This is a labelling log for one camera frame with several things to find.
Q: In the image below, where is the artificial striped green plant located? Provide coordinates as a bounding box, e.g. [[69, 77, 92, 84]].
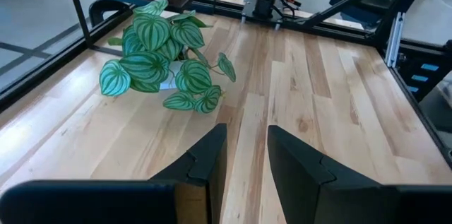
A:
[[98, 0, 237, 114]]

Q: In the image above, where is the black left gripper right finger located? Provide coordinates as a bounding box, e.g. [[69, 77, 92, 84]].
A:
[[267, 124, 452, 224]]

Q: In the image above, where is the black arched chair back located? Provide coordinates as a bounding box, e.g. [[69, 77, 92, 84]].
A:
[[88, 0, 130, 27]]

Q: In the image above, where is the black box with blue labels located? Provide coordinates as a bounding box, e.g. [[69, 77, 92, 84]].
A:
[[397, 49, 452, 103]]

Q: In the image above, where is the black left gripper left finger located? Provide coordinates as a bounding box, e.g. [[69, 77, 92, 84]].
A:
[[0, 123, 228, 224]]

